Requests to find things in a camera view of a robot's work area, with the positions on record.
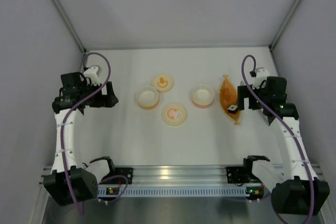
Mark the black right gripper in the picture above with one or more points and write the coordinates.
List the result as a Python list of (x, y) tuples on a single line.
[(247, 95)]

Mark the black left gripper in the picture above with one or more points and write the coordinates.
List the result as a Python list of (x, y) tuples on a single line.
[(105, 95)]

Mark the black white sushi roll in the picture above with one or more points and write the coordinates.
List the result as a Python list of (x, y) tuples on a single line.
[(233, 109)]

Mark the cream lid pink handle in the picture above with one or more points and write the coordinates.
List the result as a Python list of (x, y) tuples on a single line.
[(174, 114)]

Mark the orange fried food piece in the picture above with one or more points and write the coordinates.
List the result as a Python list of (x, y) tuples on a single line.
[(226, 94)]

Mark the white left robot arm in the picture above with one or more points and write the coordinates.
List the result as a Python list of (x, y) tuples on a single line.
[(71, 180)]

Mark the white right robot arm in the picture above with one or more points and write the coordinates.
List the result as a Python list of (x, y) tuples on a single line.
[(296, 190)]

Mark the yellow lunch bowl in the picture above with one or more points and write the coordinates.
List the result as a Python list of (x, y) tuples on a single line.
[(147, 97)]

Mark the pink lunch bowl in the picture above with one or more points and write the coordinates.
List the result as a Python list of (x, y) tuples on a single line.
[(202, 96)]

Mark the woven boat-shaped basket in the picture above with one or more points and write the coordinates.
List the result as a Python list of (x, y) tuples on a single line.
[(224, 104)]

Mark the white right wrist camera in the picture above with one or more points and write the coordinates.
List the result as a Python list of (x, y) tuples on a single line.
[(261, 75)]

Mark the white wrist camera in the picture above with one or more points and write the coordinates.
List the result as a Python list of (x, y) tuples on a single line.
[(93, 73), (261, 75)]

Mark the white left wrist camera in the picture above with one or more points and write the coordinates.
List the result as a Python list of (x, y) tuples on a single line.
[(93, 73)]

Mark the cream lid orange handle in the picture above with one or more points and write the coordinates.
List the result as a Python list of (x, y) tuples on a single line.
[(163, 82)]

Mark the left aluminium frame post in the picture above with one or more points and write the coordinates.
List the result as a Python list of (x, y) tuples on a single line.
[(61, 11)]

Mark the aluminium frame post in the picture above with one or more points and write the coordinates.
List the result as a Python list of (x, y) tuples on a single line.
[(285, 22), (61, 11)]

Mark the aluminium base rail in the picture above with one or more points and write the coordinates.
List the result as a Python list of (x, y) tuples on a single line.
[(169, 182)]

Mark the right aluminium frame post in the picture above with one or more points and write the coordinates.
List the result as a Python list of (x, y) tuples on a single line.
[(285, 22)]

